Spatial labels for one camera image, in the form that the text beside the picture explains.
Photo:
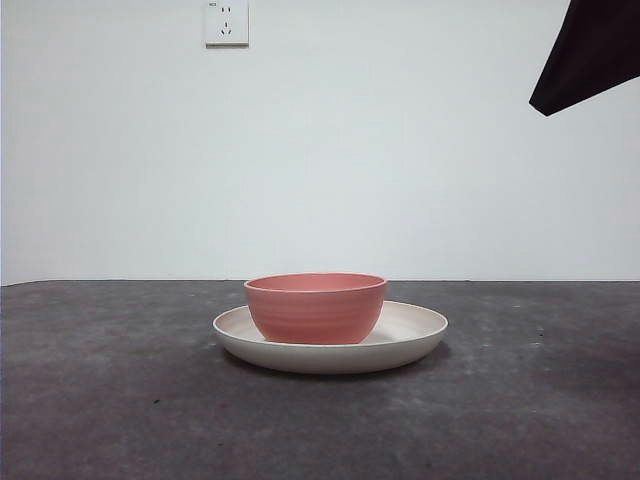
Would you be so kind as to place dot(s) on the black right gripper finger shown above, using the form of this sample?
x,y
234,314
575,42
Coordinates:
x,y
595,50

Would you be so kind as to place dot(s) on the red ribbed bowl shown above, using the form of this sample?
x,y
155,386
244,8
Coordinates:
x,y
315,315

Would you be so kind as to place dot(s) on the white round plate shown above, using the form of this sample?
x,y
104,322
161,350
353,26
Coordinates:
x,y
325,357

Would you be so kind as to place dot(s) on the white wall socket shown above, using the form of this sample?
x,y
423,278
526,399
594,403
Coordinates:
x,y
226,25

